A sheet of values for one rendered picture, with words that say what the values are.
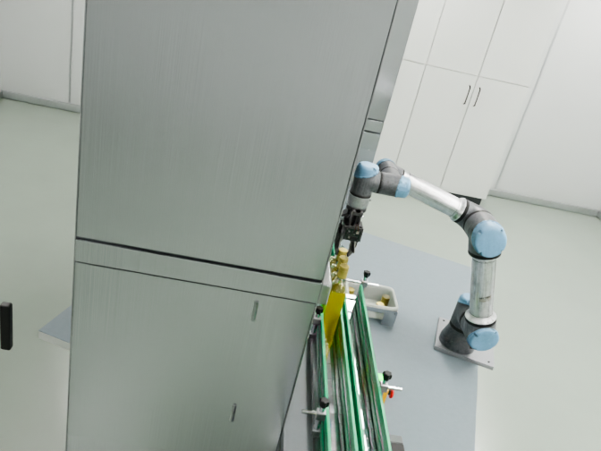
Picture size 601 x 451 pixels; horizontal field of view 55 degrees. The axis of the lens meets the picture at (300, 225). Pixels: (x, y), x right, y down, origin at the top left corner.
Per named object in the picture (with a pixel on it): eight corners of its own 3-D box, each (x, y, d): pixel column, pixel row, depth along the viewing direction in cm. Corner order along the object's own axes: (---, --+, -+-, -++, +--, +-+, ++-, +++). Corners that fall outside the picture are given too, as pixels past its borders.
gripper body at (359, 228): (339, 240, 202) (347, 209, 196) (337, 228, 209) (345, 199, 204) (359, 243, 202) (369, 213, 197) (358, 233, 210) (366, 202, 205)
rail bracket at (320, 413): (296, 426, 170) (305, 391, 164) (318, 429, 170) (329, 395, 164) (296, 437, 166) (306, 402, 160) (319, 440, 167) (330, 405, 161)
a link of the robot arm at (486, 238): (487, 330, 235) (496, 208, 211) (500, 354, 221) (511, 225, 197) (458, 333, 235) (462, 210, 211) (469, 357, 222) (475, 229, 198)
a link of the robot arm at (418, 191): (491, 206, 223) (383, 148, 211) (501, 218, 213) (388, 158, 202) (473, 230, 227) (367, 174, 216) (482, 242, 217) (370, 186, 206)
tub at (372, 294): (340, 294, 261) (344, 278, 257) (388, 302, 263) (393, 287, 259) (342, 317, 246) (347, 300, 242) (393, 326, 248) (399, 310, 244)
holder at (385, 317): (328, 293, 261) (332, 278, 257) (387, 303, 263) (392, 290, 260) (330, 316, 245) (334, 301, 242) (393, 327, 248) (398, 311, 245)
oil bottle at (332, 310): (318, 324, 216) (332, 276, 206) (333, 327, 216) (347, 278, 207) (318, 334, 211) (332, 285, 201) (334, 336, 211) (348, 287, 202)
